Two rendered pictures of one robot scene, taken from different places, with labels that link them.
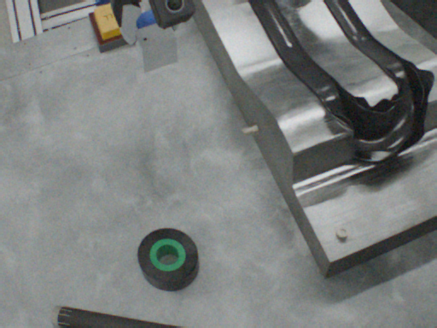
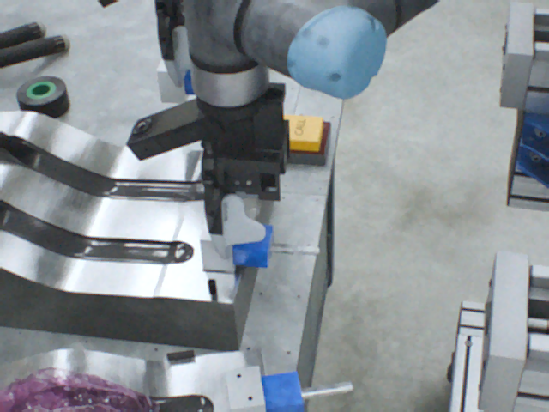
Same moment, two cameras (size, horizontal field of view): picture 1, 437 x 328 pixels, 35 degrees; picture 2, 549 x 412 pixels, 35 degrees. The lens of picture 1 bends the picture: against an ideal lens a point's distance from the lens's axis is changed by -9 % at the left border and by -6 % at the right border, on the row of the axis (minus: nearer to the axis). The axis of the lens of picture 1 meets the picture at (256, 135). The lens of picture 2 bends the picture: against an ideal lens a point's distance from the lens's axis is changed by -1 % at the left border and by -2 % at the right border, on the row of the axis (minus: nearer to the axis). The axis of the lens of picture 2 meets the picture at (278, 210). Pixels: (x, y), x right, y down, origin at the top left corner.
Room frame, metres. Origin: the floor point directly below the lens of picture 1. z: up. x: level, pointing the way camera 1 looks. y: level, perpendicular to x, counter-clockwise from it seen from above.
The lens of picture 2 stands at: (1.35, -0.60, 1.64)
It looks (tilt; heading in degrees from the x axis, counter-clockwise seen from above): 43 degrees down; 127
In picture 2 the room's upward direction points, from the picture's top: 3 degrees counter-clockwise
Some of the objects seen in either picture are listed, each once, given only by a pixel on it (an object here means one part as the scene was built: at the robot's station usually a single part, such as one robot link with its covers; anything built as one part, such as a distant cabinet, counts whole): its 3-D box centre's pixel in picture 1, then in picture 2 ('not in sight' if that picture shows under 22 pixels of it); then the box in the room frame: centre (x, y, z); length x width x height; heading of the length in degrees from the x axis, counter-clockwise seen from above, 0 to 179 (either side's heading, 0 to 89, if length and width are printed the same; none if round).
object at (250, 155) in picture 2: not in sight; (242, 136); (0.90, -0.05, 1.07); 0.09 x 0.08 x 0.12; 26
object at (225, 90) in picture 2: not in sight; (230, 69); (0.89, -0.05, 1.15); 0.08 x 0.08 x 0.05
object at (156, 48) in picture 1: (146, 23); (208, 79); (0.67, 0.16, 0.93); 0.13 x 0.05 x 0.05; 26
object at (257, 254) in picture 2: not in sight; (262, 245); (0.91, -0.04, 0.91); 0.13 x 0.05 x 0.05; 26
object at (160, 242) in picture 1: (168, 260); (43, 99); (0.37, 0.11, 0.82); 0.08 x 0.08 x 0.04
